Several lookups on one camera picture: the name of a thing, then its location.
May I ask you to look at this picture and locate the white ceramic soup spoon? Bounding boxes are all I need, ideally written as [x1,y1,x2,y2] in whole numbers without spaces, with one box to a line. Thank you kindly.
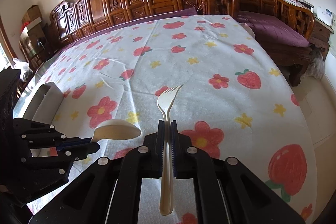
[91,119,141,143]

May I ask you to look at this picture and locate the white plastic fork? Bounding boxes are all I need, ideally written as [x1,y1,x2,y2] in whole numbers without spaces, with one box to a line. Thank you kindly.
[157,85,183,216]

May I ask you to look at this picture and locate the rectangular metal tray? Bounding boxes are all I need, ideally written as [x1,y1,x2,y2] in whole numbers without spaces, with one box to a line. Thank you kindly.
[22,82,64,124]

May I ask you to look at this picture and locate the strawberry flower tablecloth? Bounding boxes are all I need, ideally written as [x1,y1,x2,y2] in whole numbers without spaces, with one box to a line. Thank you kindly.
[12,14,318,224]

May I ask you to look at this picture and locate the plastic bag on chair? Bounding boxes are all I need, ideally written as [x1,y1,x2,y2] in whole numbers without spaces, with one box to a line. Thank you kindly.
[13,58,34,83]

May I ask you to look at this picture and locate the stacked cardboard boxes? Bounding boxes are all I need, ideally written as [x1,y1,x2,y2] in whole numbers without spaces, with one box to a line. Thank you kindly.
[19,5,50,62]

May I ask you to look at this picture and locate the carved wooden armchair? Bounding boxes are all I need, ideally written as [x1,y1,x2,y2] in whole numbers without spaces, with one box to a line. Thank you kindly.
[206,0,316,87]

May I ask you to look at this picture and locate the wooden side table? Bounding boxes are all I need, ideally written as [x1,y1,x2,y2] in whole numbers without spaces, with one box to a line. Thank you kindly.
[308,18,334,60]

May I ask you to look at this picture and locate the white router box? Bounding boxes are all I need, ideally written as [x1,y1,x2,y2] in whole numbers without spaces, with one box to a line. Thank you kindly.
[316,6,334,27]

